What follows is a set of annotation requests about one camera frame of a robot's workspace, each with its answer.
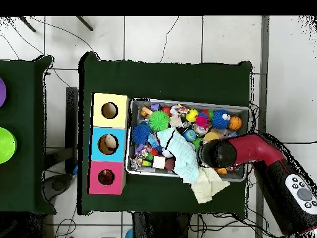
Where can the mint knitted cloth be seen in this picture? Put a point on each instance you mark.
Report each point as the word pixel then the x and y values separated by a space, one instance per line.
pixel 183 153

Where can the cream knitted cloth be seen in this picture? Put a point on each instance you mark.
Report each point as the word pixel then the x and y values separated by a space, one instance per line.
pixel 208 186

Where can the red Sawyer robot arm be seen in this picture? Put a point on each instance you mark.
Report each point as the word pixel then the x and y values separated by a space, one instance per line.
pixel 260 148

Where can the clear mesh toy bin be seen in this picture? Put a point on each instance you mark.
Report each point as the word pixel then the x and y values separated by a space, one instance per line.
pixel 135 114

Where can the wooden three-hole box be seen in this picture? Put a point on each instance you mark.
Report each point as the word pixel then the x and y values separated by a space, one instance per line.
pixel 118 153

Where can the green spiky rubber ball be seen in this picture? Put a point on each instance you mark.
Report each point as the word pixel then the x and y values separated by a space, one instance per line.
pixel 159 121

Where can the blue spiky rubber ball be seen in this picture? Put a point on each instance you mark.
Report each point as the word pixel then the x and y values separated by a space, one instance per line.
pixel 141 133

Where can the plain wooden cube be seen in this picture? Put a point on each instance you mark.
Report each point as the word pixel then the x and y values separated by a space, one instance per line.
pixel 159 162

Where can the yellow smiley ball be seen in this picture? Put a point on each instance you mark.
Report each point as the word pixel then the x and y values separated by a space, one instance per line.
pixel 192 115

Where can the pink spiky rubber ball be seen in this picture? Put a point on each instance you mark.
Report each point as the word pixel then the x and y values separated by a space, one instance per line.
pixel 201 121

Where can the orange toy burger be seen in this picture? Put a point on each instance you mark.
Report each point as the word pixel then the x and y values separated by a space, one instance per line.
pixel 210 136

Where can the dark green tablecloth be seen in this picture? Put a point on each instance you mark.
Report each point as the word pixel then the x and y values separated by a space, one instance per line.
pixel 161 79
pixel 24 173

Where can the blue googly-eyed spiky ball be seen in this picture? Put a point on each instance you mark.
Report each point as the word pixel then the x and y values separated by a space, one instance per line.
pixel 220 119

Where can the orange basketball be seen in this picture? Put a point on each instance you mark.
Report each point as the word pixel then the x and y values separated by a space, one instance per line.
pixel 235 123

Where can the black upright panel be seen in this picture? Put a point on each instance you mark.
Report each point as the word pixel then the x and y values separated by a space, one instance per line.
pixel 71 111

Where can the cyan ball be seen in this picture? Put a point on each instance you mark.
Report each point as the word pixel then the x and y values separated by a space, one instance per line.
pixel 129 235

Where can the black tripod leg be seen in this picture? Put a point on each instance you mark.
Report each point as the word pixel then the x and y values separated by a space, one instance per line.
pixel 27 24
pixel 84 23

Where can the lime green bowl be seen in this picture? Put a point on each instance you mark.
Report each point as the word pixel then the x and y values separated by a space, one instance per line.
pixel 7 146

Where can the purple bowl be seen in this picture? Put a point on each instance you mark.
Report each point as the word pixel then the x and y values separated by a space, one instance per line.
pixel 2 93

